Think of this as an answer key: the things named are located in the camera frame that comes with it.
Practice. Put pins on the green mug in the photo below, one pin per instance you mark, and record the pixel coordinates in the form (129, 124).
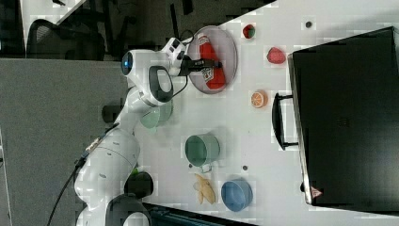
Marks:
(202, 151)

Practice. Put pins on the blue bowl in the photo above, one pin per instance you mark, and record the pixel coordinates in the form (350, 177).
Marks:
(236, 194)

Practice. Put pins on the red strawberry toy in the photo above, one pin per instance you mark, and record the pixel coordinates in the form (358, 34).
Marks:
(275, 56)

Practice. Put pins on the red plush ketchup bottle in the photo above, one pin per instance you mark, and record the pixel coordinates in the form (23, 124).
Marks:
(213, 75)

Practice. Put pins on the yellow banana toy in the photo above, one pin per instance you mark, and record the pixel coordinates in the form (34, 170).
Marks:
(204, 188)

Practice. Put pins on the orange slice toy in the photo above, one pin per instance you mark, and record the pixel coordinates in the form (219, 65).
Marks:
(259, 99)

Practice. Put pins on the black cup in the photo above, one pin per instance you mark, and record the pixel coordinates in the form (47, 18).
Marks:
(141, 185)

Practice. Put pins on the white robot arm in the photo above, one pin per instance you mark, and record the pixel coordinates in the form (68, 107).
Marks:
(108, 162)

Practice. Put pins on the grey oval plate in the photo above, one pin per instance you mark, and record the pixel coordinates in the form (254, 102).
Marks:
(216, 44)

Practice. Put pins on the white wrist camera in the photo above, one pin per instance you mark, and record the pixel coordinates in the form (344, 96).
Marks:
(175, 51)

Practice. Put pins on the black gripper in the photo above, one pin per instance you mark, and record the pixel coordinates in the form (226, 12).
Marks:
(189, 65)

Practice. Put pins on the red green apple toy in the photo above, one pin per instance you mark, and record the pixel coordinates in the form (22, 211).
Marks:
(249, 31)

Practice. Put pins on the black toaster oven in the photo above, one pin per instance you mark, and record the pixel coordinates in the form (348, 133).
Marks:
(345, 97)

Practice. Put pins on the black office chair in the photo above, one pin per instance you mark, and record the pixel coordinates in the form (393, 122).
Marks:
(50, 41)

